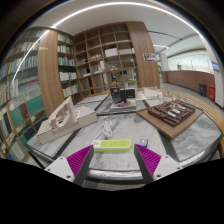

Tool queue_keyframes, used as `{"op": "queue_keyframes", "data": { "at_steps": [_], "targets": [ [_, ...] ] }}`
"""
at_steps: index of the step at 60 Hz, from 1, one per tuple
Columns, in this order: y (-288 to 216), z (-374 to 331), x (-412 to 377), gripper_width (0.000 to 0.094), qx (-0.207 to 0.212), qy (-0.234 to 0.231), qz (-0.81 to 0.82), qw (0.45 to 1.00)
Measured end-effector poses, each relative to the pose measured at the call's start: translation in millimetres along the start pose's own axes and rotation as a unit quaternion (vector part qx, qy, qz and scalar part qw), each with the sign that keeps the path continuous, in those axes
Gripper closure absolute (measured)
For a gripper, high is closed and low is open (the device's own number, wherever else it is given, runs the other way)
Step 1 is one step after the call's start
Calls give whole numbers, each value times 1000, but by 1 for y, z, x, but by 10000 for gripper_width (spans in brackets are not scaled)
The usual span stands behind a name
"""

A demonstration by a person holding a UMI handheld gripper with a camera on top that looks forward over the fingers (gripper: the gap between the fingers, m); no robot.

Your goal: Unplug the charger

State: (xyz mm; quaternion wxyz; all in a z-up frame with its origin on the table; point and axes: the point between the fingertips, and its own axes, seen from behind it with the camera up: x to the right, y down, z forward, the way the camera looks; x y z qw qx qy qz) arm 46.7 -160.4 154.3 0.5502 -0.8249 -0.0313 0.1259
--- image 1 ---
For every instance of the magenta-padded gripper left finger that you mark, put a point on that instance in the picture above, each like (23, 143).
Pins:
(80, 161)

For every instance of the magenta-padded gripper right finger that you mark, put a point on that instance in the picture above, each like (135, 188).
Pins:
(148, 160)

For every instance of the green and white power strip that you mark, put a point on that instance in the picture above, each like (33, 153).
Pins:
(111, 144)

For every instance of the white architectural building model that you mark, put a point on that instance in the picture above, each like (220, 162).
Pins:
(66, 120)

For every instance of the brown model on wooden board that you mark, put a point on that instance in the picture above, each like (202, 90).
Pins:
(170, 113)

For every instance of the small white architectural model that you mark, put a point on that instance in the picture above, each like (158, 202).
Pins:
(151, 93)

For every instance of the black model on grey base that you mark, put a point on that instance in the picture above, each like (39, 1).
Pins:
(116, 93)

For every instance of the dark bookshelf with books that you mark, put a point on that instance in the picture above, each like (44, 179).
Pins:
(66, 76)

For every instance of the dark bin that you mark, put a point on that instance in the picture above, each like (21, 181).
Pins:
(203, 90)

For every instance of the red bin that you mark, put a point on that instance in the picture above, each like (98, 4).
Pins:
(212, 93)

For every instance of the large bookcase with books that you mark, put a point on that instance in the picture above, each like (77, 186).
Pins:
(20, 83)

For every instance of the wooden cubby shelf unit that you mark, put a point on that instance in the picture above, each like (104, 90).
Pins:
(110, 53)

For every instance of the wall poster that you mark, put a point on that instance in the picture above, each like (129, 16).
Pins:
(150, 57)

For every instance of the wall screen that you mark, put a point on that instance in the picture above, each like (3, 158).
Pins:
(215, 66)

